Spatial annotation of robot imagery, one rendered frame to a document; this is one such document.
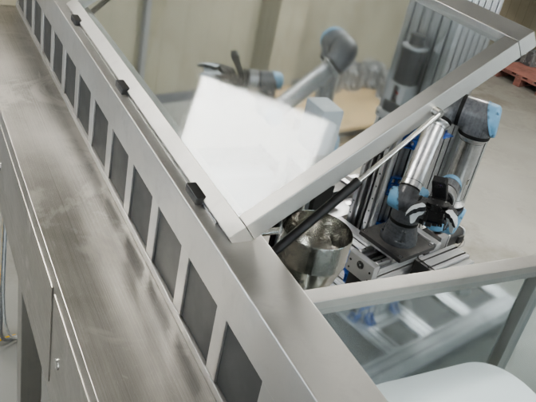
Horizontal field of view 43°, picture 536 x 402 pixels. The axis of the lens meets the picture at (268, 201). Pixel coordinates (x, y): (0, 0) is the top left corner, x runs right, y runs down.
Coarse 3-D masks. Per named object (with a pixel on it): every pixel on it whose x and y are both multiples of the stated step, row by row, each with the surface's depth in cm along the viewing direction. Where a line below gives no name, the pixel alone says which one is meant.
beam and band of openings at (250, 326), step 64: (64, 0) 183; (64, 64) 176; (128, 128) 129; (128, 192) 133; (192, 192) 106; (192, 256) 104; (256, 256) 96; (192, 320) 108; (256, 320) 86; (320, 320) 86; (256, 384) 89; (320, 384) 76
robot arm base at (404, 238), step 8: (384, 224) 274; (392, 224) 268; (400, 224) 266; (384, 232) 271; (392, 232) 268; (400, 232) 267; (408, 232) 267; (416, 232) 270; (384, 240) 271; (392, 240) 268; (400, 240) 269; (408, 240) 268; (416, 240) 271; (408, 248) 270
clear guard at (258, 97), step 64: (128, 0) 168; (192, 0) 154; (256, 0) 143; (320, 0) 133; (384, 0) 125; (128, 64) 146; (192, 64) 136; (256, 64) 127; (320, 64) 119; (384, 64) 112; (448, 64) 106; (192, 128) 121; (256, 128) 114; (320, 128) 107; (256, 192) 103
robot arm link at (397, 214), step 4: (424, 188) 266; (420, 192) 262; (424, 192) 262; (428, 192) 263; (424, 196) 260; (428, 196) 263; (392, 208) 268; (392, 212) 268; (396, 212) 265; (400, 212) 264; (404, 212) 263; (392, 216) 268; (396, 216) 266; (400, 216) 265; (404, 216) 264; (408, 216) 263; (396, 220) 266; (400, 220) 265; (404, 220) 264; (408, 220) 264; (416, 220) 263; (420, 220) 262; (404, 224) 265; (408, 224) 265; (412, 224) 266; (416, 224) 267
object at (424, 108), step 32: (448, 0) 115; (96, 32) 159; (512, 32) 103; (480, 64) 101; (416, 96) 102; (448, 96) 101; (160, 128) 122; (384, 128) 100; (192, 160) 112; (320, 160) 101; (352, 160) 99; (384, 160) 100; (288, 192) 99; (320, 192) 100; (352, 192) 101; (224, 224) 99; (256, 224) 98
